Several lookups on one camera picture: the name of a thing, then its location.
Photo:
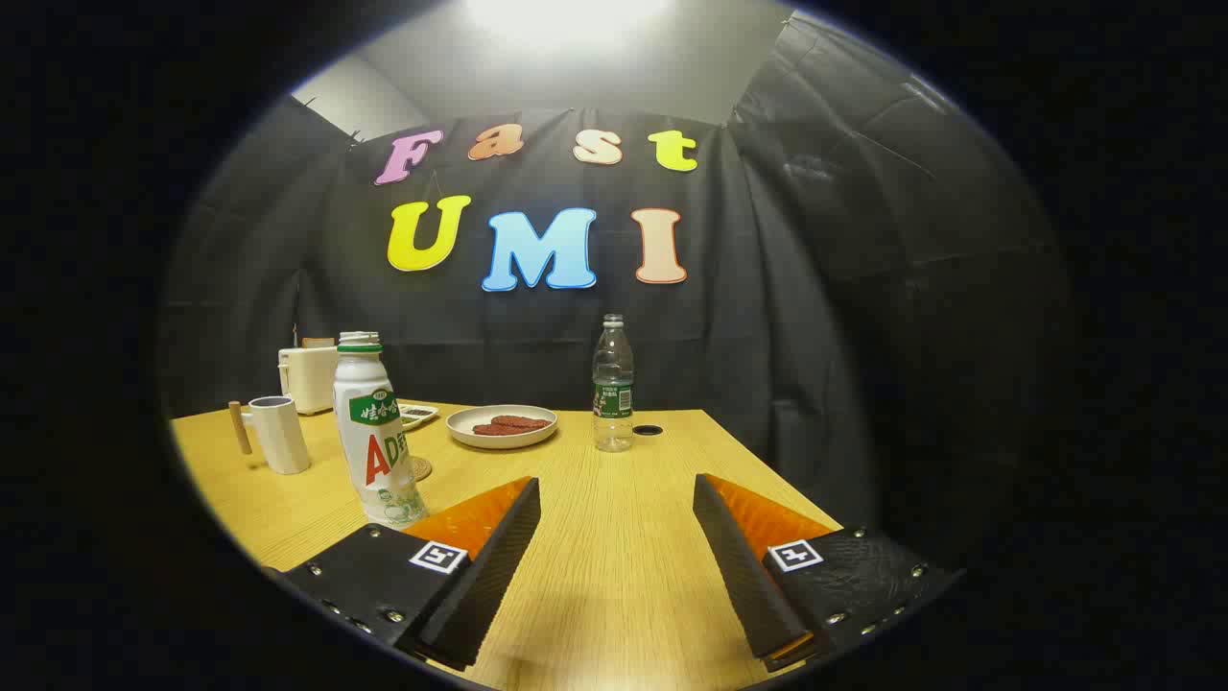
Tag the wooden table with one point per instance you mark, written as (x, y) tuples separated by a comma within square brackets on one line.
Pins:
[(614, 499)]

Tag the cream toaster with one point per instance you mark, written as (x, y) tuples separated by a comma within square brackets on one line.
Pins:
[(309, 379)]

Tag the round white plate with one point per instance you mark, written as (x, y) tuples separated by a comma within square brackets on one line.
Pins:
[(465, 434)]

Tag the red-brown meat slice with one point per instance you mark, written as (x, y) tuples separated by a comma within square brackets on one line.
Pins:
[(523, 420), (499, 430)]

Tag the small black round cap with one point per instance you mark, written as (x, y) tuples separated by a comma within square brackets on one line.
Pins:
[(648, 429)]

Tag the black backdrop cloth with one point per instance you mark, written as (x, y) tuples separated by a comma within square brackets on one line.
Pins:
[(787, 336)]

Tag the round cork coaster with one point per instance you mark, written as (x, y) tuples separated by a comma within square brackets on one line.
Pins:
[(423, 469)]

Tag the clear plastic water bottle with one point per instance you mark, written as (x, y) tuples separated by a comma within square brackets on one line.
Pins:
[(612, 384)]

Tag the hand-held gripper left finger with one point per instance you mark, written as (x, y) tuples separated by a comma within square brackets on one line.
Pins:
[(484, 576)]

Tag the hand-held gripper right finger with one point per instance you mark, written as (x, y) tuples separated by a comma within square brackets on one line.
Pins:
[(743, 576)]

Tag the small white divided bean dish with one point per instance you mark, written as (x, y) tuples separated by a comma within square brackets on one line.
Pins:
[(418, 416)]

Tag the white juice bottle green collar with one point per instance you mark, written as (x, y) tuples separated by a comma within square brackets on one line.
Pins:
[(369, 432)]

